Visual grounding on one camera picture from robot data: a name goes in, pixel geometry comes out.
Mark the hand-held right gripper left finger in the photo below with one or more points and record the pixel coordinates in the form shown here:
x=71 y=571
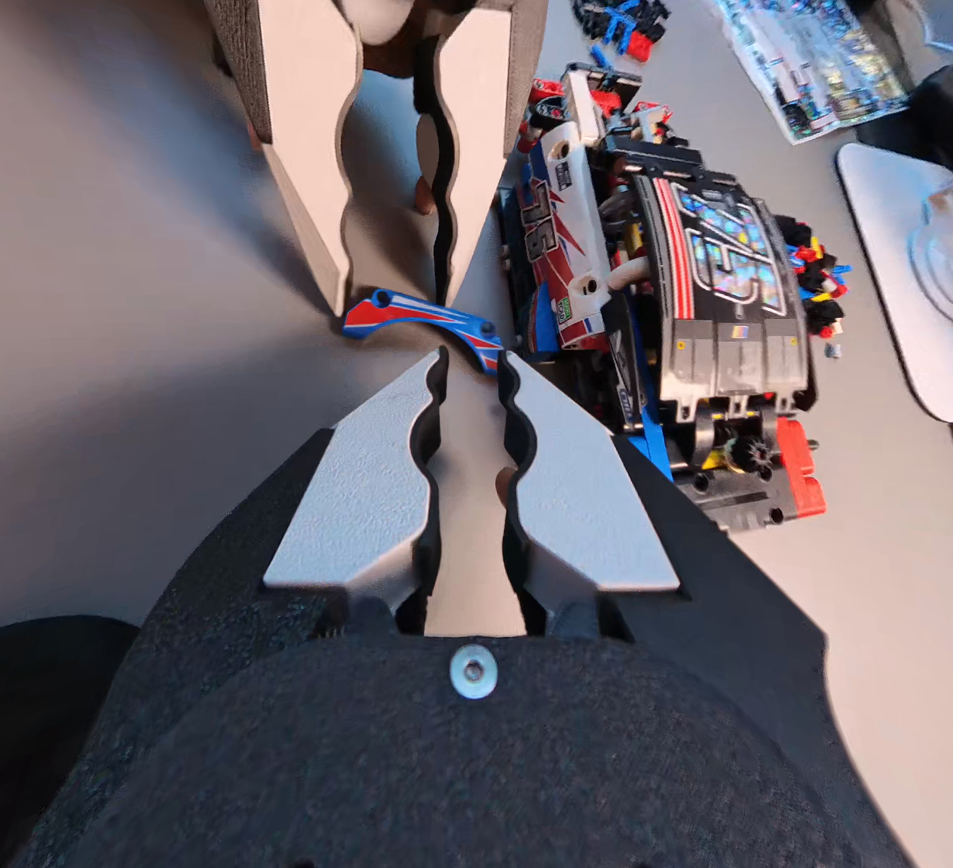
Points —
x=357 y=511

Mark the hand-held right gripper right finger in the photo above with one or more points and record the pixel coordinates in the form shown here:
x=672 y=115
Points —
x=588 y=518

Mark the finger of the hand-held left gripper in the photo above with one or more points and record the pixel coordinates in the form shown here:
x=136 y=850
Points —
x=480 y=101
x=305 y=101

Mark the blue curved lego panel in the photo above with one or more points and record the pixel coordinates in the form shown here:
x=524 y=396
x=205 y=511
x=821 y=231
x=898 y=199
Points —
x=417 y=317

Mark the lego race car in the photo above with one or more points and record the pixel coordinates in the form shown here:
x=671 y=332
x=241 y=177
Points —
x=670 y=287

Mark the holographic sticker sheet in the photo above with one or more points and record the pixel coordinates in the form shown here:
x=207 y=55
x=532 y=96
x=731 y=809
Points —
x=804 y=49

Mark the white book stand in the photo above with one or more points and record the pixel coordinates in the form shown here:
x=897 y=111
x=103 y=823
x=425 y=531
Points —
x=901 y=272

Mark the pile of blue lego pieces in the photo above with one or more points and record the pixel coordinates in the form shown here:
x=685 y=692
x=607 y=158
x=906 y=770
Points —
x=618 y=8

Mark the pile of mixed lego pieces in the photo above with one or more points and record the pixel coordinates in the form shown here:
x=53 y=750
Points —
x=815 y=280

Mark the person's right hand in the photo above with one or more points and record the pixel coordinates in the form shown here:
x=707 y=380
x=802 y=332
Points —
x=506 y=488

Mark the person's left hand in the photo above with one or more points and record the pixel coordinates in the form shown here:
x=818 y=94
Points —
x=424 y=196

